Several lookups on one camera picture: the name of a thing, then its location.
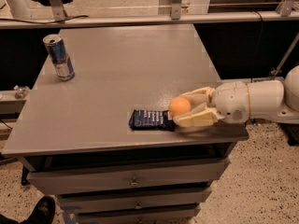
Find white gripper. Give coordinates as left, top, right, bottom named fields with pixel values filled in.
left=173, top=81, right=249, bottom=128

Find orange fruit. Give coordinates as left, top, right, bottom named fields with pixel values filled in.
left=168, top=97, right=191, bottom=118

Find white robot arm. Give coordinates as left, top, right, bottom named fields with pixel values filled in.
left=168, top=66, right=299, bottom=127

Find blue rxbar blueberry wrapper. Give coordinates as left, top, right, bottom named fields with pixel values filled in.
left=129, top=110, right=175, bottom=132

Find bottom grey drawer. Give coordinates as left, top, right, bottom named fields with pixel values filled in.
left=76, top=204, right=199, bottom=224

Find grey drawer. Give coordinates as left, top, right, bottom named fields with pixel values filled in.
left=27, top=158, right=230, bottom=195
left=76, top=204, right=199, bottom=224
left=59, top=187, right=211, bottom=214

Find grey drawer cabinet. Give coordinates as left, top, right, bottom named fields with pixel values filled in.
left=1, top=23, right=249, bottom=224

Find red bull can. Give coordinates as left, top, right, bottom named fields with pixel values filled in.
left=43, top=35, right=75, bottom=81

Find middle grey drawer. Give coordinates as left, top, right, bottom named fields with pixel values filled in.
left=59, top=187, right=211, bottom=214

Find top grey drawer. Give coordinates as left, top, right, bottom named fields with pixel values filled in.
left=27, top=158, right=230, bottom=195

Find crumpled clear plastic item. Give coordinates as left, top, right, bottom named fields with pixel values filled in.
left=13, top=85, right=30, bottom=99

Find black shoe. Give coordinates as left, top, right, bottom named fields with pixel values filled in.
left=0, top=196, right=55, bottom=224

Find white pipe top left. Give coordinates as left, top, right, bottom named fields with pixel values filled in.
left=5, top=0, right=32, bottom=19

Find black cable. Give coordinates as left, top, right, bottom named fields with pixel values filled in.
left=0, top=14, right=90, bottom=25

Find horizontal metal rail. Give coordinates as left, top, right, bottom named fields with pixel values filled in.
left=0, top=11, right=299, bottom=29

